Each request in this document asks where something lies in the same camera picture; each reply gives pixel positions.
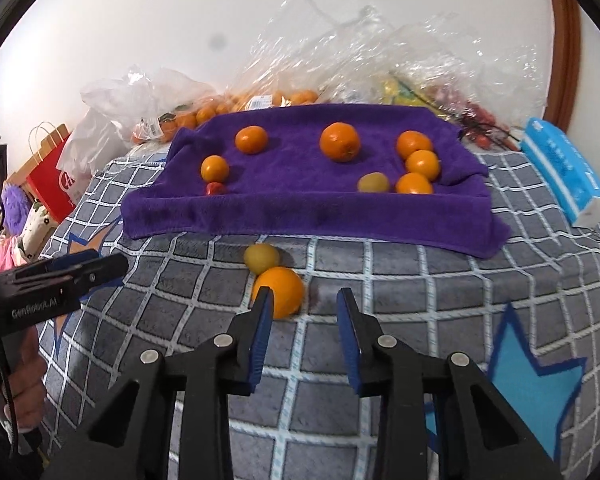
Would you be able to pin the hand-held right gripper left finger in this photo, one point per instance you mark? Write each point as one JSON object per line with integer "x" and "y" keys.
{"x": 262, "y": 340}

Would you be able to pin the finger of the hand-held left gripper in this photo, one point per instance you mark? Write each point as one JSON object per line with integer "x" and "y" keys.
{"x": 70, "y": 257}
{"x": 100, "y": 270}

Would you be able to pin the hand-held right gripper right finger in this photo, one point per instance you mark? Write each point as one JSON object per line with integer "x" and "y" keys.
{"x": 350, "y": 345}

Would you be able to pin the oval orange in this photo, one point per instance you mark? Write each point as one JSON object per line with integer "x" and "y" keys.
{"x": 282, "y": 287}

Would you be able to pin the small red fruit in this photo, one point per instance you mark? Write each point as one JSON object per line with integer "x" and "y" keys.
{"x": 215, "y": 188}

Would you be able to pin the small orange mandarin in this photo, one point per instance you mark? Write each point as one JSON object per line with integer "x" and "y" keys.
{"x": 423, "y": 165}
{"x": 214, "y": 168}
{"x": 414, "y": 186}
{"x": 412, "y": 141}

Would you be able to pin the small yellow-green fruit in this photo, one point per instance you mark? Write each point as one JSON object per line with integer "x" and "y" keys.
{"x": 261, "y": 257}
{"x": 373, "y": 182}

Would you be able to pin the large orange with stem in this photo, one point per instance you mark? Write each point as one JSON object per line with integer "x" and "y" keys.
{"x": 339, "y": 141}

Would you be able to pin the person's left hand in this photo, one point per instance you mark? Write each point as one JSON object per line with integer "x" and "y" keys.
{"x": 27, "y": 385}

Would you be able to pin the white patterned plush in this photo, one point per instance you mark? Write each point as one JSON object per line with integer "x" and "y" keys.
{"x": 35, "y": 227}

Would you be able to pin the pink cloth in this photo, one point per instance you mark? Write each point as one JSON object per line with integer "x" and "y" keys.
{"x": 4, "y": 255}

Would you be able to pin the purple fluffy toy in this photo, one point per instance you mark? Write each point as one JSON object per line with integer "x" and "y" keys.
{"x": 12, "y": 207}

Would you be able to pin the red paper bag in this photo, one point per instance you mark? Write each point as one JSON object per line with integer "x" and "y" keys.
{"x": 45, "y": 185}

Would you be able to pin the grey grid printed blanket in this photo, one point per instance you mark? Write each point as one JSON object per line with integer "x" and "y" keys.
{"x": 405, "y": 285}

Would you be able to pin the white plastic bag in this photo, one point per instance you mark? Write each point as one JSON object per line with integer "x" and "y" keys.
{"x": 87, "y": 145}

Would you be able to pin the purple towel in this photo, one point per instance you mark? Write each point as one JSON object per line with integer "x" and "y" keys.
{"x": 305, "y": 200}

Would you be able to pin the clear bag of oranges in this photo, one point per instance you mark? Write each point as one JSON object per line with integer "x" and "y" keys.
{"x": 190, "y": 119}
{"x": 290, "y": 97}

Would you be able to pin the flat orange mandarin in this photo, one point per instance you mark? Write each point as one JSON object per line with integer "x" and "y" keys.
{"x": 251, "y": 139}

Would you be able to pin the red berry cluster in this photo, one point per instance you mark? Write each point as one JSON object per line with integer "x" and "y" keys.
{"x": 480, "y": 120}

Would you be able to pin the yellow packet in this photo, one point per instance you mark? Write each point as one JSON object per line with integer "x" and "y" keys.
{"x": 395, "y": 89}

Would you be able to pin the blue tissue pack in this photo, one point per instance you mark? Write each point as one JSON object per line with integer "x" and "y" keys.
{"x": 560, "y": 165}

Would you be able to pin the crinkled clear plastic wrap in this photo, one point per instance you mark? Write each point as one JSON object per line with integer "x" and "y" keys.
{"x": 380, "y": 45}

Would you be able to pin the brown wooden frame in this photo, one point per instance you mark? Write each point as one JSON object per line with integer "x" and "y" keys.
{"x": 565, "y": 50}

